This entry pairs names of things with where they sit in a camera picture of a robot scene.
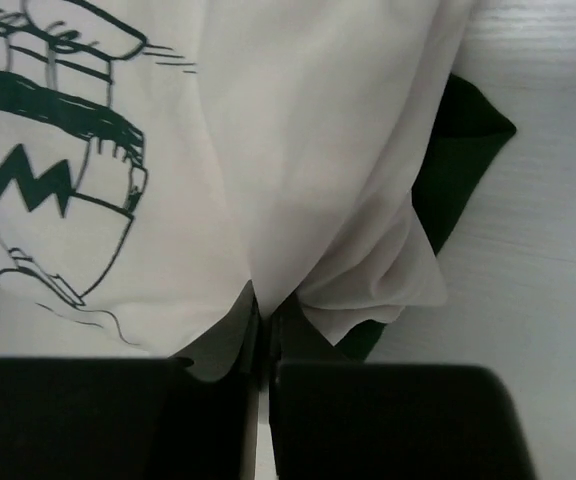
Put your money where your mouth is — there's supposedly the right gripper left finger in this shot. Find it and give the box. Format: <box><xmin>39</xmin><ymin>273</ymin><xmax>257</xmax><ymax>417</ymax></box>
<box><xmin>0</xmin><ymin>285</ymin><xmax>259</xmax><ymax>479</ymax></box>

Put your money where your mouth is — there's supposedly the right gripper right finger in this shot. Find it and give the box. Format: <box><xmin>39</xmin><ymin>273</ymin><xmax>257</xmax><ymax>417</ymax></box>
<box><xmin>269</xmin><ymin>297</ymin><xmax>536</xmax><ymax>479</ymax></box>

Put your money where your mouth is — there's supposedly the white green raglan t-shirt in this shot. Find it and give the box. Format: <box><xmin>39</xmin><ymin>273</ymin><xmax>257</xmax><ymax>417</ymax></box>
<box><xmin>0</xmin><ymin>1</ymin><xmax>512</xmax><ymax>356</ymax></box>

